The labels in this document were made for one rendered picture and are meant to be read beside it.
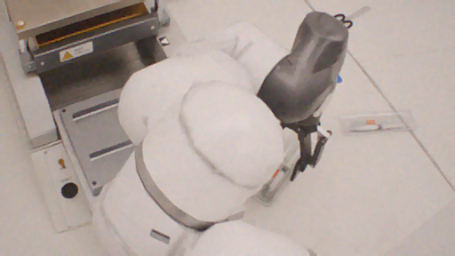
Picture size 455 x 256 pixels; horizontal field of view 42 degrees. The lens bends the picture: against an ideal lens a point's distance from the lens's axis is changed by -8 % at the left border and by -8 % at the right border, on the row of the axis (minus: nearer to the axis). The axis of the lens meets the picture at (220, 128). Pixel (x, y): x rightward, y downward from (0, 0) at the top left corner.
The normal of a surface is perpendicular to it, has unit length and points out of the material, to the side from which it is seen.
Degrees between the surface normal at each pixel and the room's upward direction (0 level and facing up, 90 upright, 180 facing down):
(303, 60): 23
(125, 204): 54
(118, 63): 0
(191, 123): 44
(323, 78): 38
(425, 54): 0
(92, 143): 0
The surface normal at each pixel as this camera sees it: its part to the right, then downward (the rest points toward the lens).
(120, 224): -0.57, 0.28
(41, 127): 0.36, 0.06
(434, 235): -0.55, -0.16
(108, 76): 0.10, -0.57
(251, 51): -0.24, -0.25
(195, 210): 0.01, 0.51
